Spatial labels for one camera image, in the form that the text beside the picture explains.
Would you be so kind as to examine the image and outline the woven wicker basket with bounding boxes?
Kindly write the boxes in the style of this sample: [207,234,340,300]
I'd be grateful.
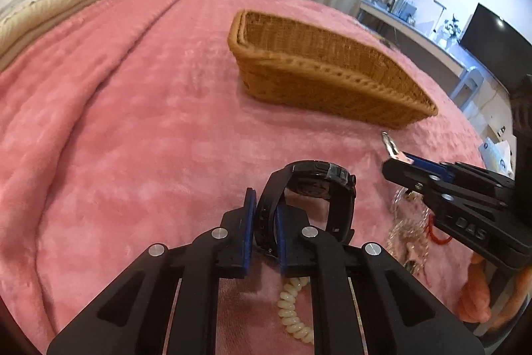
[227,10,438,130]

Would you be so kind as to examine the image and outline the cream quilt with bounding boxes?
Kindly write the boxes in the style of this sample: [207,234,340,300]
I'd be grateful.
[1,0,99,70]

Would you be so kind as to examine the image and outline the black wrist watch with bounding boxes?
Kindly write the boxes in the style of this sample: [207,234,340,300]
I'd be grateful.
[253,160,356,258]

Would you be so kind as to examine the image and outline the black television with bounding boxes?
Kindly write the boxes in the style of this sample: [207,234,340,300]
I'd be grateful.
[459,4,531,93]

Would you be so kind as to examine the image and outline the pink plush blanket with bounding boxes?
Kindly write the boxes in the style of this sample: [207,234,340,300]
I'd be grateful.
[0,0,490,355]

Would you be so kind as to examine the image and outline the red braided cord bracelet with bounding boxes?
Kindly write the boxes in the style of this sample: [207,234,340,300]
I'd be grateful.
[427,213,455,245]

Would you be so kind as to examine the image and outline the white wall desk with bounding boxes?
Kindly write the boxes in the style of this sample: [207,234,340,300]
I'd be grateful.
[359,0,468,77]

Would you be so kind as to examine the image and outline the tissue pack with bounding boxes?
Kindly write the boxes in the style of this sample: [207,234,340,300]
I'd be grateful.
[479,138,515,179]

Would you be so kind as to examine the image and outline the silver hair clip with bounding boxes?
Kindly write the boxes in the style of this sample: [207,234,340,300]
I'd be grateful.
[381,131,412,164]

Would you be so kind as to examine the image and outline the blue-grey chair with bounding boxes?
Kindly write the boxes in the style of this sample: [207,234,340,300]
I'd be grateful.
[449,67,484,112]

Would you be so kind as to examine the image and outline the white desk lamp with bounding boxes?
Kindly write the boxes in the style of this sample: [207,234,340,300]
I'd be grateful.
[432,0,447,33]

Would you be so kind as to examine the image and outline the cream spiral hair tie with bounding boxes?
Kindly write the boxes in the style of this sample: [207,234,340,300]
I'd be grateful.
[277,275,316,345]

